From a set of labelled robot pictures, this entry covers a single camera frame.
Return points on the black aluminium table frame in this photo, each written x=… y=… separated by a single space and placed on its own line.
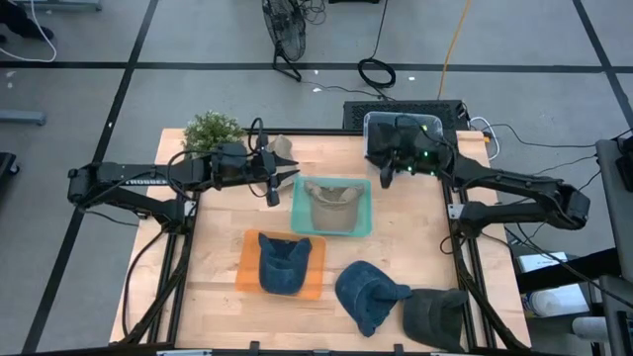
x=321 y=131

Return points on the small green potted plant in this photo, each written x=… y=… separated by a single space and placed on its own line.
x=207 y=131

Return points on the white box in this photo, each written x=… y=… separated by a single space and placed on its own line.
x=541 y=262

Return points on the tan cap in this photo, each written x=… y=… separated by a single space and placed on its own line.
x=334 y=210
x=282 y=146

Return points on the person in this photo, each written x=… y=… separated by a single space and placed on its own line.
x=22 y=22

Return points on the clear plastic bin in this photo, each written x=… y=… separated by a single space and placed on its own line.
x=435 y=121

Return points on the black floor fan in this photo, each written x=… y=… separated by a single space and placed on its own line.
x=287 y=25

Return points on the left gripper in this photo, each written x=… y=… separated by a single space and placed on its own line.
x=237 y=165

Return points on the orange translucent plastic bin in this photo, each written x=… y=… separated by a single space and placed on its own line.
x=247 y=262

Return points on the green translucent plastic bin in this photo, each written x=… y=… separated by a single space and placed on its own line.
x=299 y=217

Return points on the black computer case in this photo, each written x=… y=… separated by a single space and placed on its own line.
x=353 y=111

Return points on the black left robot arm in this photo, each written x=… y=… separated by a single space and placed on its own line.
x=123 y=175

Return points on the dark blue denim cap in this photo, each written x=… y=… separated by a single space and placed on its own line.
x=284 y=264
x=366 y=296

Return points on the white paper roll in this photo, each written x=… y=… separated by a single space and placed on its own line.
x=559 y=300

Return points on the black table clamp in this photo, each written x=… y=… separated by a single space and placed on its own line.
x=398 y=349
x=254 y=347

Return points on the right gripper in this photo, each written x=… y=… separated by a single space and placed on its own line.
x=420 y=158

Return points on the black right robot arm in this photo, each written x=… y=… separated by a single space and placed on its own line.
x=519 y=183

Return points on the silver mounting bracket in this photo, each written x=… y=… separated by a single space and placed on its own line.
x=456 y=211
x=190 y=208

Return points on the grey floor bar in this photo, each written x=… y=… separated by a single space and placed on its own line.
x=22 y=117

